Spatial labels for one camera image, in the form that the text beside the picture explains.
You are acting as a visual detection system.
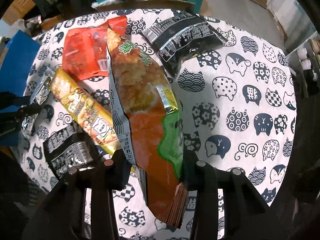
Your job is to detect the long gold biscuit pack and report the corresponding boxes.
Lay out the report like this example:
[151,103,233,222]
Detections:
[49,68,121,155]

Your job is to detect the red snack bag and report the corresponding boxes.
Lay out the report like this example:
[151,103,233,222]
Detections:
[62,15,127,82]

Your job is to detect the shoe rack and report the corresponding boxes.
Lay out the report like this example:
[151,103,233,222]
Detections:
[286,33,319,98]

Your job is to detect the black white snack bag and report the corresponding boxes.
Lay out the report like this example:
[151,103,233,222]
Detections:
[43,121,100,179]

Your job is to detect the blue cardboard box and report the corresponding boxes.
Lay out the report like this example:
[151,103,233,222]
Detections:
[1,30,40,146]

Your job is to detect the cat pattern tablecloth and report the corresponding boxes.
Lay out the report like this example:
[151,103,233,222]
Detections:
[16,9,297,239]

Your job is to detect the silver blue snack pack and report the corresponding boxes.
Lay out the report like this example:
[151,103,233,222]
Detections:
[21,66,55,139]

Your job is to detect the orange green cracker bag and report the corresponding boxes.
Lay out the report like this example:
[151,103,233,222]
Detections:
[106,30,188,228]

